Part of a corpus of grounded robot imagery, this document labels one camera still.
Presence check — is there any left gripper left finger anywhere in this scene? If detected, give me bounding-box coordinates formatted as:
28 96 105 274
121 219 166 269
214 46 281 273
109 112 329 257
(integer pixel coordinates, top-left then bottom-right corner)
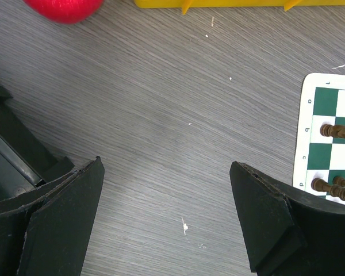
0 157 105 275

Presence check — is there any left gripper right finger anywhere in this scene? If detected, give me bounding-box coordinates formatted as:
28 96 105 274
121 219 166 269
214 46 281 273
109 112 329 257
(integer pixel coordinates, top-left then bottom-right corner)
230 162 345 275

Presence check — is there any green white chess board mat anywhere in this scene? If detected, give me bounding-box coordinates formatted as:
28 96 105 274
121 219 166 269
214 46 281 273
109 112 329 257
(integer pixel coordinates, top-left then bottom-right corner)
292 73 345 205

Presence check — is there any dark chess piece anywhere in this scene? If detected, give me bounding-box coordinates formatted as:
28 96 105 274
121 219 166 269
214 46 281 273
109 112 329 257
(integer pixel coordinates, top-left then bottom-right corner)
311 178 345 201

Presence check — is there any dark chess knight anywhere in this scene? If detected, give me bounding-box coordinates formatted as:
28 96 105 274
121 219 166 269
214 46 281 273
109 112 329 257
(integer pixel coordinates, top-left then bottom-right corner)
320 124 345 139

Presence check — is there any red apple on table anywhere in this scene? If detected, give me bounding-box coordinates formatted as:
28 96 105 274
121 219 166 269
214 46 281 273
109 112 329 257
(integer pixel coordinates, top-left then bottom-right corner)
24 0 104 24

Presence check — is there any yellow plastic fruit tray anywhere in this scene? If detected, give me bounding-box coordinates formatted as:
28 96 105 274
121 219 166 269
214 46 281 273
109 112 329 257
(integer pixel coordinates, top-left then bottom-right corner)
134 0 345 14

